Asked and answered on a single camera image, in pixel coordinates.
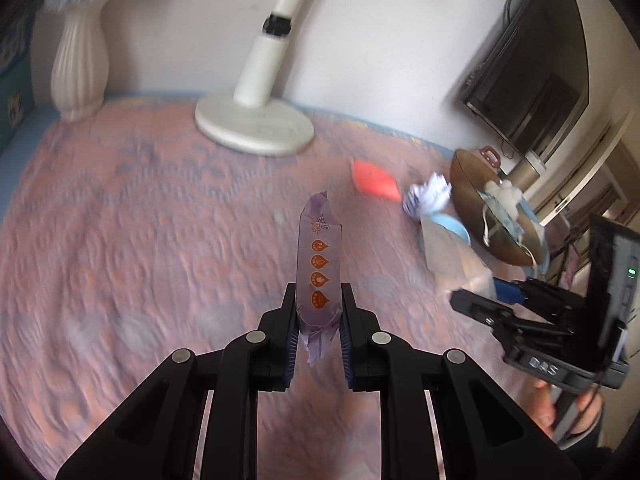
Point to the person's right hand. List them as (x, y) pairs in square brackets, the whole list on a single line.
[(542, 407)]

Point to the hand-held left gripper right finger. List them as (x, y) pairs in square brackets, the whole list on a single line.
[(346, 355)]

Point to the white plush toy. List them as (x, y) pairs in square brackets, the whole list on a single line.
[(505, 195)]

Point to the orange packet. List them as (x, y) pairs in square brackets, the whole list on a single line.
[(372, 180)]

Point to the blue face mask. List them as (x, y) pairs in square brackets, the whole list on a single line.
[(505, 220)]

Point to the white ribbed vase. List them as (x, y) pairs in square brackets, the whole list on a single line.
[(80, 70)]

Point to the pink floral tablecloth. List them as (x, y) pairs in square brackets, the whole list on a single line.
[(150, 240)]

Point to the pink hair clip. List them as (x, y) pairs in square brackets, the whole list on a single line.
[(490, 155)]

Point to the black monitor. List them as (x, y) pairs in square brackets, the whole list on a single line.
[(540, 85)]

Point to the light blue round container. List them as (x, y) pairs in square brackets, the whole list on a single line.
[(457, 227)]

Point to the blue cover book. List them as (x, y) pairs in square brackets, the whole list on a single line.
[(12, 90)]

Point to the crumpled white paper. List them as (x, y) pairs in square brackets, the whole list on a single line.
[(427, 197)]

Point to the white desk lamp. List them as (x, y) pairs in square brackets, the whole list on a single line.
[(260, 120)]

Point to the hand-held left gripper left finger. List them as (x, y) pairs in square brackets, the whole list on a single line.
[(290, 347)]

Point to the brown ribbed glass bowl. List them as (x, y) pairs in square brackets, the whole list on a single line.
[(470, 180)]

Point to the beige cylinder bottle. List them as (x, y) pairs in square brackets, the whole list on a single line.
[(525, 175)]

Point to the purple tissue packet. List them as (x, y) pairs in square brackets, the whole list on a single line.
[(317, 270)]

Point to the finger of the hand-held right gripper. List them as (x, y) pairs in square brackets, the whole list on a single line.
[(480, 307), (507, 290)]

